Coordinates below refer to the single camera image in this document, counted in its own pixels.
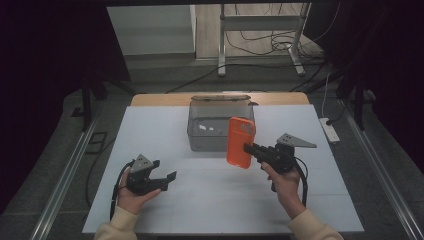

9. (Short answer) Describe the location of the grey transparent plastic box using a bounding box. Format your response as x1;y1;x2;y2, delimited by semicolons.
186;94;257;153

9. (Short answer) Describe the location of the person's left hand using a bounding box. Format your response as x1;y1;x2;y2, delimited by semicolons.
116;169;163;216

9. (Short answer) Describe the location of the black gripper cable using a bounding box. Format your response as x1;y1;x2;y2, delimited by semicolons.
109;160;135;221
270;156;309;208

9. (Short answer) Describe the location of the white cabinet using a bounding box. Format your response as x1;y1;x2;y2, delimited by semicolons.
106;4;197;56

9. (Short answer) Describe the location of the wooden table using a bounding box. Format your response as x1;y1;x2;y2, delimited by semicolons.
130;91;311;108

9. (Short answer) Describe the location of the aluminium floor rail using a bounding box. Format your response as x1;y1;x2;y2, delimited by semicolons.
29;119;98;240
339;99;424;240

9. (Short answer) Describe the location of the person's right hand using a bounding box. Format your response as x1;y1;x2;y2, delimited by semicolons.
260;161;307;220

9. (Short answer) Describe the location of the white table cover sheet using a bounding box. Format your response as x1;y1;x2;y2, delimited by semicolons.
81;104;365;234

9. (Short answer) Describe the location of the white power cable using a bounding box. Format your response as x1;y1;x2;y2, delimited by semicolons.
321;71;332;119

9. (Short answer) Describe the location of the tangle of black floor cables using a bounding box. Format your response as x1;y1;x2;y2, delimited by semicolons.
224;3;326;68

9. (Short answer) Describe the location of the orange phone case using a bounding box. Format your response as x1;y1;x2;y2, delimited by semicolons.
226;116;257;170

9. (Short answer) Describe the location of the black stand leg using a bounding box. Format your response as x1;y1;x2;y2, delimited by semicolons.
335;76;368;131
70;78;108;132

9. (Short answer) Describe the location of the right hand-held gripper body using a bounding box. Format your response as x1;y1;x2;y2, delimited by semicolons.
256;132;318;175

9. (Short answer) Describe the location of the grey metal stand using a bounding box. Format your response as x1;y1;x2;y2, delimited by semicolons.
217;2;312;78

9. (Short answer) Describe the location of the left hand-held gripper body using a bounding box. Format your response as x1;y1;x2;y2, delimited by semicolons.
125;153;169;197

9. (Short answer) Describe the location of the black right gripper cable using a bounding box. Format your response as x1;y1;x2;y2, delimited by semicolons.
270;156;309;208

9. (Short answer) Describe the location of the white power strip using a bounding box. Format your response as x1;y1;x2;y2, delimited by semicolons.
318;116;341;145

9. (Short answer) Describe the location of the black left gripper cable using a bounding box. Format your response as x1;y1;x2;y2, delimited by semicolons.
109;160;135;221

